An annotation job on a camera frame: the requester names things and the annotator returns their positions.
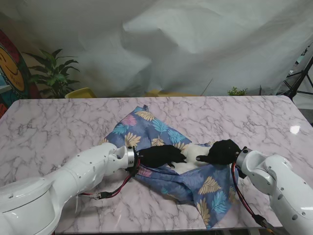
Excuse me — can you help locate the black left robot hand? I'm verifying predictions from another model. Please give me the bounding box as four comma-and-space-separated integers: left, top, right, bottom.
138, 144, 188, 169

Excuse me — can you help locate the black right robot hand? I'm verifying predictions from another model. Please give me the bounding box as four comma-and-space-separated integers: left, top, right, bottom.
195, 139, 242, 167

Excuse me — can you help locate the blue leaf print pillowcase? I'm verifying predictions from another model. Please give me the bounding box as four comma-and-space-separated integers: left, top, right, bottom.
98, 104, 240, 231

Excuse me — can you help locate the white pillow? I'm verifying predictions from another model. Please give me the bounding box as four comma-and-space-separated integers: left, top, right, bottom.
174, 142, 214, 175

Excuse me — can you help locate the small green plant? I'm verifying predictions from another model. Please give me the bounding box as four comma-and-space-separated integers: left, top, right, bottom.
226, 86, 249, 96

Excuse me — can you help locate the thin brown stick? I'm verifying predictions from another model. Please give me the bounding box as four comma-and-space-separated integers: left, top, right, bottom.
201, 78, 213, 96

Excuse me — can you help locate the yellow plastic chair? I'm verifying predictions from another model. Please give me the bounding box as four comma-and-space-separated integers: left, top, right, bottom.
65, 87, 97, 99

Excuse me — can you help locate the black tripod stand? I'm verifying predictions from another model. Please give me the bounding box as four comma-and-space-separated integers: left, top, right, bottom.
276, 41, 313, 102

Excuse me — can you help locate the white backdrop sheet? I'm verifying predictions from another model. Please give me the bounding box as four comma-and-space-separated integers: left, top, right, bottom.
0, 0, 313, 97

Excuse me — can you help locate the large green potted plant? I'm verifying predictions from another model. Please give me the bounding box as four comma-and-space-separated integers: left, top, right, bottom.
22, 48, 81, 99

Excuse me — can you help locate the colourful smiley face board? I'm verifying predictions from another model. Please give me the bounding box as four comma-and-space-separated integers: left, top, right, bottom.
0, 28, 41, 118

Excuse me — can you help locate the red black right arm cable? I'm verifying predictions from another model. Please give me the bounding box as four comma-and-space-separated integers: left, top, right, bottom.
229, 163, 276, 232

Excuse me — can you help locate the red black arm cable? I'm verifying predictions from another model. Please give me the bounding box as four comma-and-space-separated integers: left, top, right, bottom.
229, 163, 276, 232
77, 156, 143, 201

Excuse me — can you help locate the red black left arm cable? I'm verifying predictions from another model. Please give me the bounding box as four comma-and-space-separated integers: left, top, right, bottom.
77, 156, 143, 201

